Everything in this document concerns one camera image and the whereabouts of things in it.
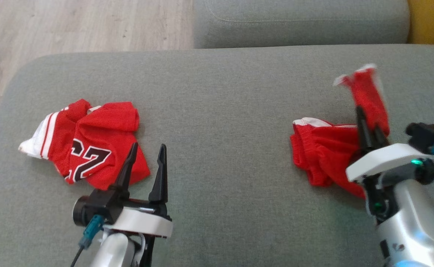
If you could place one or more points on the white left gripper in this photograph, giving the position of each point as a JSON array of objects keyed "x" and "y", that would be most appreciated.
[{"x": 142, "y": 222}]

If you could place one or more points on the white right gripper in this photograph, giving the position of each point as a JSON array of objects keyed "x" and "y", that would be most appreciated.
[{"x": 384, "y": 159}]

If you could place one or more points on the red shorts white trim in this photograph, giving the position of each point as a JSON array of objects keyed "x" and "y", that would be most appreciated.
[{"x": 324, "y": 148}]

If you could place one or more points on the red basketball jersey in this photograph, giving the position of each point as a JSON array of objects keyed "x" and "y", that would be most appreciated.
[{"x": 102, "y": 129}]

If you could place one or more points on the grey sofa seat cushion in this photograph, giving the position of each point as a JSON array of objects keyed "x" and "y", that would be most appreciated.
[{"x": 220, "y": 129}]

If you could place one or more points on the yellow cushion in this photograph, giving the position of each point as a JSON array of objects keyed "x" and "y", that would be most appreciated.
[{"x": 432, "y": 22}]

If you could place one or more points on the grey sofa back cushion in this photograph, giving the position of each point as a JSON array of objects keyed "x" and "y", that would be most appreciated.
[{"x": 295, "y": 22}]

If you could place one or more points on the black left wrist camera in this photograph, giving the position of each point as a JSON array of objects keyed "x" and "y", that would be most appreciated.
[{"x": 107, "y": 204}]

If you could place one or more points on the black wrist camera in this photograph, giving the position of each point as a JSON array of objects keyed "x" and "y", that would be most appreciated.
[
  {"x": 424, "y": 135},
  {"x": 107, "y": 204}
]

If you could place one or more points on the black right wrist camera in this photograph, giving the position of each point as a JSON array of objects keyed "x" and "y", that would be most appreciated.
[{"x": 424, "y": 135}]

